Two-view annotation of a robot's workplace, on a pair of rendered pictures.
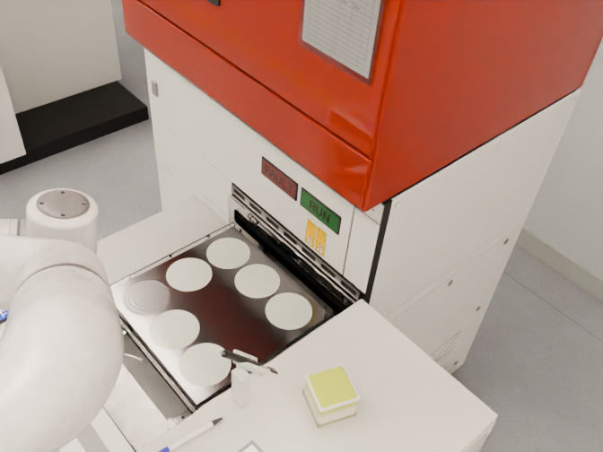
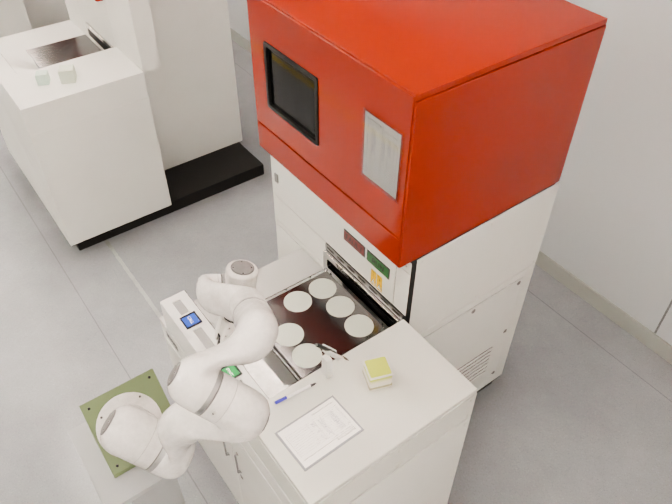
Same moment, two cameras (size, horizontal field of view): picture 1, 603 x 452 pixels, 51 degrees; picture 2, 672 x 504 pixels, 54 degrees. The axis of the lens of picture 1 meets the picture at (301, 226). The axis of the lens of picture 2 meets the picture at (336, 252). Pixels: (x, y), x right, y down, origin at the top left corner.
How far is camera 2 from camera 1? 0.92 m
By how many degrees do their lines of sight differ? 6
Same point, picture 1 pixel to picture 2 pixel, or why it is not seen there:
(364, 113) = (395, 216)
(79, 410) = (266, 347)
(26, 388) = (250, 338)
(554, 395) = (574, 401)
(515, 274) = (555, 307)
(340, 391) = (382, 369)
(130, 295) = not seen: hidden behind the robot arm
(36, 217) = (231, 274)
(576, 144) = (599, 205)
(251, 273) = (336, 302)
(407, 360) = (427, 356)
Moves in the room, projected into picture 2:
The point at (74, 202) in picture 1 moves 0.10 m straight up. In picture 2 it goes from (247, 266) to (243, 238)
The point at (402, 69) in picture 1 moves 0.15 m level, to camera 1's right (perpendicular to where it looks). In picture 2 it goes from (413, 195) to (468, 201)
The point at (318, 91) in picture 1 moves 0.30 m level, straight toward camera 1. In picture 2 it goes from (372, 201) to (358, 272)
